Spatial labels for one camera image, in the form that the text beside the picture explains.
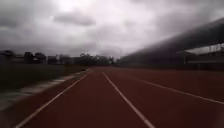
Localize green grass field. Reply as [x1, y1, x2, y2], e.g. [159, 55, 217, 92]
[0, 63, 90, 93]

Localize grandstand building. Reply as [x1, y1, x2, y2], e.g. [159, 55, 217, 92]
[118, 18, 224, 70]

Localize red running track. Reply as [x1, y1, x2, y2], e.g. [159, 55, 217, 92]
[9, 66, 224, 128]

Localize pale stone kerb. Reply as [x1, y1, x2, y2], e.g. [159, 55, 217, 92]
[0, 68, 92, 111]

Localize row of trees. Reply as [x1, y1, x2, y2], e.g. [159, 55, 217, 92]
[0, 49, 116, 66]

